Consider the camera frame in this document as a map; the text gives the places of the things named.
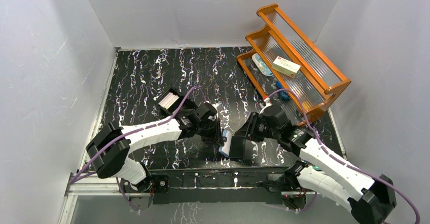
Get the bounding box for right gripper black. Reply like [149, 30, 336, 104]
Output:
[234, 111, 279, 143]

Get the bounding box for black card holder wallet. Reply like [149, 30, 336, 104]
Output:
[218, 130, 246, 159]

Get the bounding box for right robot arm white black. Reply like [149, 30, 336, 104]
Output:
[234, 105, 397, 223]

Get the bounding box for black box of cards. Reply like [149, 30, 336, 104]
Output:
[155, 88, 198, 116]

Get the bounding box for blue small object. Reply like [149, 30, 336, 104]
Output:
[275, 81, 291, 101]

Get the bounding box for orange wooden shelf rack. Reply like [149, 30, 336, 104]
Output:
[237, 4, 351, 125]

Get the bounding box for cream cardboard box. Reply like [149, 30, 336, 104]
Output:
[271, 56, 301, 78]

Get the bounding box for white blue oval package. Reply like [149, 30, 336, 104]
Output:
[252, 53, 273, 77]

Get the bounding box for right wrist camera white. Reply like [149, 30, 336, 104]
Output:
[259, 96, 273, 114]

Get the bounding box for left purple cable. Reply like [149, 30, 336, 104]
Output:
[69, 86, 209, 184]

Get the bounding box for purple cable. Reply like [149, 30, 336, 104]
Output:
[263, 89, 420, 224]
[69, 86, 209, 184]

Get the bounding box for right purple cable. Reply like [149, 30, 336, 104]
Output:
[263, 89, 420, 224]

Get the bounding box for black aluminium base frame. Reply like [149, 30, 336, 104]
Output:
[65, 167, 370, 206]

